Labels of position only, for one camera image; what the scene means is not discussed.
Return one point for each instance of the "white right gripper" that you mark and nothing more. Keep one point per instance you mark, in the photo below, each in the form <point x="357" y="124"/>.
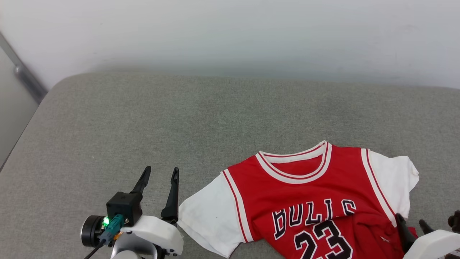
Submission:
<point x="431" y="246"/>

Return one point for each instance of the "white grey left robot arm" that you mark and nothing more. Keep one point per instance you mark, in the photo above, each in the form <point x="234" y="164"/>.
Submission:
<point x="133" y="249"/>

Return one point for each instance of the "grey fabric sofa cushion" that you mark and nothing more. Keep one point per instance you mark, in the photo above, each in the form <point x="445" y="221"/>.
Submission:
<point x="179" y="126"/>

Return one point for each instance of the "teal left camera connector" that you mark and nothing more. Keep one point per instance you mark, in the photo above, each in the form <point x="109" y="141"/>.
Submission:
<point x="113" y="226"/>

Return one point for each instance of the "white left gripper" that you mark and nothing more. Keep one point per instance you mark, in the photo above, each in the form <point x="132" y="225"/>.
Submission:
<point x="158" y="233"/>

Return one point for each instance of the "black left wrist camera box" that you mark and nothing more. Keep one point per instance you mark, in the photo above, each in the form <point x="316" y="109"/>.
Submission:
<point x="124" y="207"/>

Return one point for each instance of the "grey metal rail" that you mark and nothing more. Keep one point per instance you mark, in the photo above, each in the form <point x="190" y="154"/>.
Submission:
<point x="25" y="77"/>

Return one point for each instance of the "red white basketball jersey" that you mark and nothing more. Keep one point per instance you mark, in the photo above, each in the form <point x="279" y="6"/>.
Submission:
<point x="305" y="198"/>

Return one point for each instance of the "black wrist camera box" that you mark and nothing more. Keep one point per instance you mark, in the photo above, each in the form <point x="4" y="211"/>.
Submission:
<point x="124" y="207"/>
<point x="455" y="221"/>

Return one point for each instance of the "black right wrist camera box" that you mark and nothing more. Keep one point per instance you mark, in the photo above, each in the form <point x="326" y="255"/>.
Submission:
<point x="455" y="221"/>

